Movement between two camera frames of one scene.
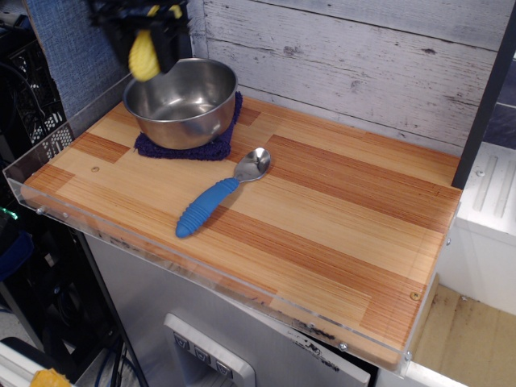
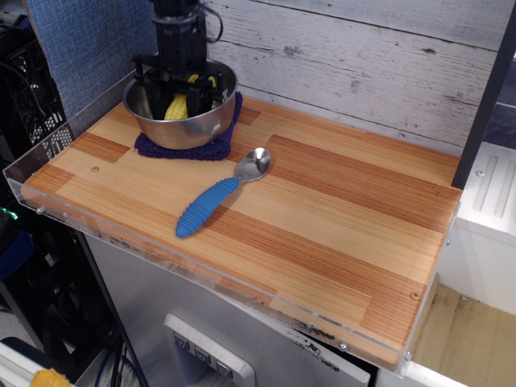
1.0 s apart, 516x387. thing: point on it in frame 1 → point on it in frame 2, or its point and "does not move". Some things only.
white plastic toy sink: x=479 y=260 does not move
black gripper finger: x=166 y=33 → x=200 y=100
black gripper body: x=140 y=14 → x=181 y=56
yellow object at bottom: x=49 y=378 does not move
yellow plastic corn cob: x=143 y=59 → x=177 y=106
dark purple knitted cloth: x=217 y=149 does not move
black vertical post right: x=482 y=119 does not move
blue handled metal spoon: x=253 y=166 does not move
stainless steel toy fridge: x=185 y=334 does not move
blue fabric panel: x=85 y=58 does not move
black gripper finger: x=121 y=33 → x=158 y=93
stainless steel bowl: x=189 y=106 does not move
